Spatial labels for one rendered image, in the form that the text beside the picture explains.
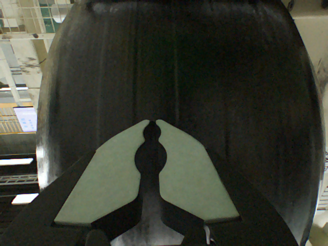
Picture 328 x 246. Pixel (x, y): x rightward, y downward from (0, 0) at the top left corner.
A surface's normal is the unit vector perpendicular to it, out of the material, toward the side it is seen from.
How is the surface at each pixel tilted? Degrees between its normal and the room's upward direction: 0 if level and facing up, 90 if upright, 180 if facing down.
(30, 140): 90
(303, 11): 90
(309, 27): 90
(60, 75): 130
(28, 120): 90
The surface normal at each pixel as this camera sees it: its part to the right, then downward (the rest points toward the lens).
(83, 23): -0.25, -0.36
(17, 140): 0.08, 0.48
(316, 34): -1.00, 0.02
